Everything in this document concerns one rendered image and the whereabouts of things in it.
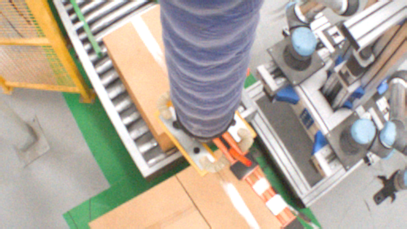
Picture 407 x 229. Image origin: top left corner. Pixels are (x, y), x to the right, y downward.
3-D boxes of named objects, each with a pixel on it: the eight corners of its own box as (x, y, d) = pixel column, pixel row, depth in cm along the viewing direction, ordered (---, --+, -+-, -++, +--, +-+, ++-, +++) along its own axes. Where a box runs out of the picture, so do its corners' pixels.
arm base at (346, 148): (354, 119, 232) (360, 114, 223) (369, 144, 229) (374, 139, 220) (334, 136, 230) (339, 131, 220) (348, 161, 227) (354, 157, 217)
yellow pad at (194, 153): (152, 114, 224) (151, 112, 219) (171, 101, 226) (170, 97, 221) (202, 177, 218) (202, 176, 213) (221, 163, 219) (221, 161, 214)
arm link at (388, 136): (393, 55, 180) (389, 125, 144) (412, 67, 179) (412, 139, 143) (383, 75, 188) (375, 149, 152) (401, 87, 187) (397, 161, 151)
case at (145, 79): (111, 63, 290) (102, 36, 251) (171, 28, 296) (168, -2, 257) (164, 153, 277) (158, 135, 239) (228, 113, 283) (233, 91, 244)
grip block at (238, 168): (227, 167, 209) (228, 164, 203) (246, 152, 210) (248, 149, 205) (240, 183, 207) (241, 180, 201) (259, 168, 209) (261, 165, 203)
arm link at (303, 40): (290, 60, 229) (295, 50, 216) (286, 34, 232) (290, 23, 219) (314, 60, 229) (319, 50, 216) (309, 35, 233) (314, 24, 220)
